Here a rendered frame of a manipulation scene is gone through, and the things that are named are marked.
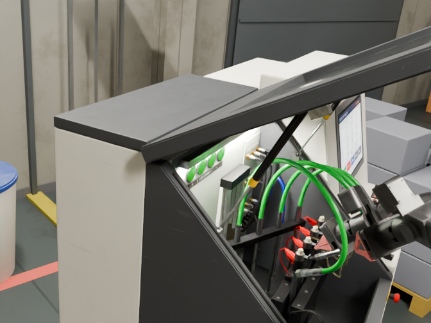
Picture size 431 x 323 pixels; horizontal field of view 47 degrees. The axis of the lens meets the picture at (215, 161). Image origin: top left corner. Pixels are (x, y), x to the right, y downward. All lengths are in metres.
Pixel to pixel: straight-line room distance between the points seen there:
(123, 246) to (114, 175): 0.19
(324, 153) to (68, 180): 0.86
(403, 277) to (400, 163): 0.72
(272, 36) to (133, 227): 4.26
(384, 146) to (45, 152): 2.55
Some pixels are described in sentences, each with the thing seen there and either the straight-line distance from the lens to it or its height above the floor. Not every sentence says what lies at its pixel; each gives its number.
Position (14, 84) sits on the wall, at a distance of 3.92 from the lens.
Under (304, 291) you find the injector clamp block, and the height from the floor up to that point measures 0.98.
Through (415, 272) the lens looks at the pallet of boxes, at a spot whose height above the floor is 0.26.
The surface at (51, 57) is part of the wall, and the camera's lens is 3.99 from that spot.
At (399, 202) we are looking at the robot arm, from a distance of 0.99.
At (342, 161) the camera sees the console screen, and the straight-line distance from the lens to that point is 1.95.
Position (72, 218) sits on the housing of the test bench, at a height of 1.23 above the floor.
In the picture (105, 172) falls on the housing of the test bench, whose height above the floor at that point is 1.39.
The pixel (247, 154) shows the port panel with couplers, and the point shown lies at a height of 1.31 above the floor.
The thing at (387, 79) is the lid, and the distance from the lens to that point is 0.91.
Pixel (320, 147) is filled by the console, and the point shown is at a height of 1.34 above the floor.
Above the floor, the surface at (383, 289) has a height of 0.95.
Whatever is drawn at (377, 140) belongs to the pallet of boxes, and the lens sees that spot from 3.18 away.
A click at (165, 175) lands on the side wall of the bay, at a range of 1.15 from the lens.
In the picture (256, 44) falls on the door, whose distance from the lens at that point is 5.20.
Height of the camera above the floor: 1.91
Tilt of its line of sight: 22 degrees down
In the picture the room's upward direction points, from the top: 6 degrees clockwise
